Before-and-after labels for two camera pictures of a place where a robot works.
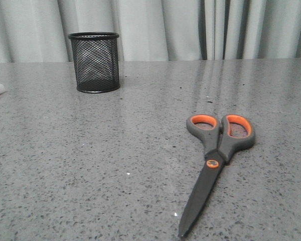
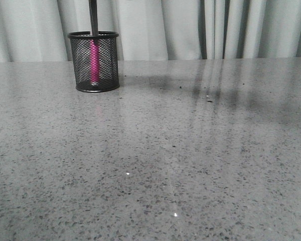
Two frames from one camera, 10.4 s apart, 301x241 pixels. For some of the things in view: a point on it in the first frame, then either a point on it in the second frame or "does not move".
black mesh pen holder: (96, 59) does not move
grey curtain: (37, 31) does not move
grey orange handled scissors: (220, 141) → (93, 10)
